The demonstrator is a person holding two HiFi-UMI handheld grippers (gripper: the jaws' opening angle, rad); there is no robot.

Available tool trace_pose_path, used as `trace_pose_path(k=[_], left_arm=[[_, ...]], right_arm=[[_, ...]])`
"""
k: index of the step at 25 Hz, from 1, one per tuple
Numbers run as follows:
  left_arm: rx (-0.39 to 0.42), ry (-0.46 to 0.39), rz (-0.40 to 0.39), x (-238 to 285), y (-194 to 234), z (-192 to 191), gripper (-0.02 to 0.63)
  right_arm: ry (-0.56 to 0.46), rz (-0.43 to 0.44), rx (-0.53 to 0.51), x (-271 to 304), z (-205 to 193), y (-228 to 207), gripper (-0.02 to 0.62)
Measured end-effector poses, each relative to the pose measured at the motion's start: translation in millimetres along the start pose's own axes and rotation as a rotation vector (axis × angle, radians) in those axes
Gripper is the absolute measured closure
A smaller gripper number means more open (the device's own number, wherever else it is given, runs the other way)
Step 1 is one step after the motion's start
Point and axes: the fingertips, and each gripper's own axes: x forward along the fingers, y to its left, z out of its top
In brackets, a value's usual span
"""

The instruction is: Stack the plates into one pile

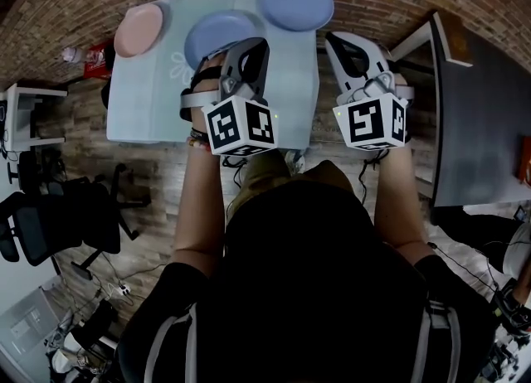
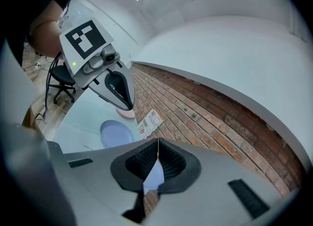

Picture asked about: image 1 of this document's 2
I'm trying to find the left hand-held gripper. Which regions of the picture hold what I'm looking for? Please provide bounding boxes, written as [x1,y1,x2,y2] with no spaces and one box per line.
[179,37,279,157]

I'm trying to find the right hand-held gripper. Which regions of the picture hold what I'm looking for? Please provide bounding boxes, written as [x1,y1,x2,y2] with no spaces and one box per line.
[325,32,416,153]

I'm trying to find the big blue plate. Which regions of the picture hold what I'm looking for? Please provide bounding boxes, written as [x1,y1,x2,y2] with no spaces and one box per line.
[256,0,335,33]
[183,10,266,71]

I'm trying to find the person's left forearm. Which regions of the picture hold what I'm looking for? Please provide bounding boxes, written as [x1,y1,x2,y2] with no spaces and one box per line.
[172,138,228,277]

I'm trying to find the person's right forearm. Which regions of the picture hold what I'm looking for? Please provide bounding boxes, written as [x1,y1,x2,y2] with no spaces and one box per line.
[370,147,436,264]

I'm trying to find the person's left hand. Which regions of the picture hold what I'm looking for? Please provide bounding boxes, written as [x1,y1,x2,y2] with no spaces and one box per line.
[190,53,229,93]

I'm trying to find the person's right hand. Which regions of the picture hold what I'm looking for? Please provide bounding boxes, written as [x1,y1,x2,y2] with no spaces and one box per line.
[387,61,412,89]

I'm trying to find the light blue flower tablecloth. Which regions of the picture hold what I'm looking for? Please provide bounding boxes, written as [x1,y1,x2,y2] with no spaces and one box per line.
[105,0,321,153]

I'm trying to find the person's khaki trousers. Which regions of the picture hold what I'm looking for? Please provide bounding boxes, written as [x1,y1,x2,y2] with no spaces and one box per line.
[226,149,353,225]

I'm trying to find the white shoe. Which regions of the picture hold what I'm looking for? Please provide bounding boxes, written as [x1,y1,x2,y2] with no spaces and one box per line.
[285,149,307,176]

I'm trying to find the small pink plate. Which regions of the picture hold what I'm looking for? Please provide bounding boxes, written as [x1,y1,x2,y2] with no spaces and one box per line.
[114,2,165,59]

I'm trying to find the grey desk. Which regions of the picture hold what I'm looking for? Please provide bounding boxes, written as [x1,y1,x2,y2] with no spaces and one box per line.
[389,10,531,208]

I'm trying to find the red packet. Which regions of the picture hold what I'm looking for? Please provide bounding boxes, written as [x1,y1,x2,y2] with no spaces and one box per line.
[84,41,114,79]

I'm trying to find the clear plastic bottle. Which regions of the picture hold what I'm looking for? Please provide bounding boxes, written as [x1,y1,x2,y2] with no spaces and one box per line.
[61,46,89,63]

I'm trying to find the orange box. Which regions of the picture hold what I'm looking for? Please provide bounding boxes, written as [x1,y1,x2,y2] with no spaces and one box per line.
[517,135,531,187]

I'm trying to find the small white table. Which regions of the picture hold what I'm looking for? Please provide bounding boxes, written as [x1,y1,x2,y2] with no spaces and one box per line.
[3,82,70,153]

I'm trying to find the person's black shirt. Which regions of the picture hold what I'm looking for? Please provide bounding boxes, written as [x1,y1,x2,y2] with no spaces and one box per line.
[114,165,505,383]

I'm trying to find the black office chair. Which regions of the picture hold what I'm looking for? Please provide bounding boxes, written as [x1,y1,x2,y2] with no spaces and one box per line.
[0,163,153,281]
[7,151,67,198]

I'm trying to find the grey cabinet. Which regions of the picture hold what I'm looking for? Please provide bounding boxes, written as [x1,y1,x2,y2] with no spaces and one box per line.
[0,285,63,370]

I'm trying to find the beaded bracelet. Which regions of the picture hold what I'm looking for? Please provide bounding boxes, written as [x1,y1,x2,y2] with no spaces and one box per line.
[186,136,212,153]

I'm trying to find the black cable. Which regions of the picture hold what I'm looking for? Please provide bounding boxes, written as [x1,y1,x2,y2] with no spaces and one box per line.
[357,148,391,208]
[222,155,250,190]

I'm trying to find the grey shoulder strap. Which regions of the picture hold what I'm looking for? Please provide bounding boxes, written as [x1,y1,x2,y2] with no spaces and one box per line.
[143,314,198,383]
[414,298,462,383]

